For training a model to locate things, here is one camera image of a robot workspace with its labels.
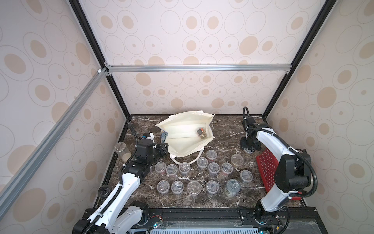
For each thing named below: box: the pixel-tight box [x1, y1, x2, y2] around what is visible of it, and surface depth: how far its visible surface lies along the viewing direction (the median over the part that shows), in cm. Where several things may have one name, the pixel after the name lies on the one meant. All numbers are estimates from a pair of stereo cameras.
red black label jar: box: [196, 126, 208, 139], surface depth 104 cm
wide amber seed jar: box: [230, 153, 244, 168], surface depth 91 cm
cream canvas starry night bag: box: [154, 110, 216, 166], surface depth 100 cm
